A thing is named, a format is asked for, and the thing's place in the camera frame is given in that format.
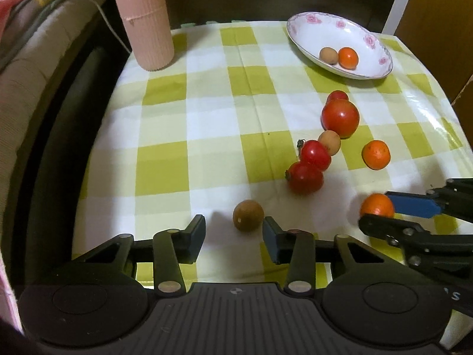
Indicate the pink ribbed rolled mat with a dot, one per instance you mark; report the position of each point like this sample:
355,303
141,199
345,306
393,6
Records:
142,18

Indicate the red cherry tomato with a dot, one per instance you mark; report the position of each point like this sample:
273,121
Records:
337,95
315,154

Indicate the white post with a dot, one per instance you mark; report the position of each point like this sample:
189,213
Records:
399,0

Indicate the green white checkered tablecloth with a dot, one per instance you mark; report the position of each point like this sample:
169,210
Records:
221,118

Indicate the large red tomato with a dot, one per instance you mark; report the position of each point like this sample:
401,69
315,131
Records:
340,118

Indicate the grey padded cushion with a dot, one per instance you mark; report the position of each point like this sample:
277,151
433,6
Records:
33,66

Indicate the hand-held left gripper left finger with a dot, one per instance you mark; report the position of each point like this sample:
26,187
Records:
195,237

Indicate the brown cardboard sheet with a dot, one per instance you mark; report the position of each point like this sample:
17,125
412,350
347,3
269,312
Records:
439,26

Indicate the brown longan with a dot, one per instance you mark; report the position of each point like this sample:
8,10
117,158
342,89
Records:
330,143
328,55
248,215

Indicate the red tomato with calyx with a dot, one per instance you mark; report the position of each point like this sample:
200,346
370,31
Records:
305,178

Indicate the white floral plate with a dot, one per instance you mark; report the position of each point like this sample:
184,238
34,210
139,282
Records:
325,31

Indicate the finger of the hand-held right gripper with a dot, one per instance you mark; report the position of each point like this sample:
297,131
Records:
414,204
391,226

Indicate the small orange tangerine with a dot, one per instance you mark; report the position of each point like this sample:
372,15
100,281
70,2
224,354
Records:
348,58
376,205
376,154

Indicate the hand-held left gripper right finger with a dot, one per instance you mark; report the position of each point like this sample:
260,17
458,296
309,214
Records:
270,237

